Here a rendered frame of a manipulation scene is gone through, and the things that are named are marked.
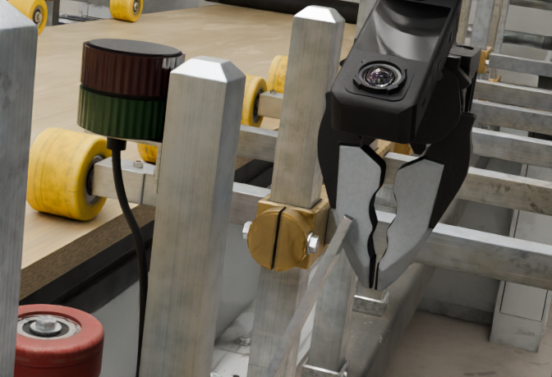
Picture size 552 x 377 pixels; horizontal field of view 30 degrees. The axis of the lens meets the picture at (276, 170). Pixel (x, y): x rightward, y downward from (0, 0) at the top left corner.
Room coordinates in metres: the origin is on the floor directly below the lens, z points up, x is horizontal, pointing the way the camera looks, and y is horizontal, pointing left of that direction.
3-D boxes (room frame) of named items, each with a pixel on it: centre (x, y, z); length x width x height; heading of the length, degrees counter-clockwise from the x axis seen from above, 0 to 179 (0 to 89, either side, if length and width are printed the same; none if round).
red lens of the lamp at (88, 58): (0.60, 0.09, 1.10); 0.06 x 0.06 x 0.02
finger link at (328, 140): (0.61, -0.05, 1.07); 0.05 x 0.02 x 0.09; 75
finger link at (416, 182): (0.62, -0.09, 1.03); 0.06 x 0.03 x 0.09; 165
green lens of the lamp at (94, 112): (0.60, 0.09, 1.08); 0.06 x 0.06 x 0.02
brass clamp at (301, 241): (0.85, -0.02, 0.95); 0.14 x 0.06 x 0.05; 165
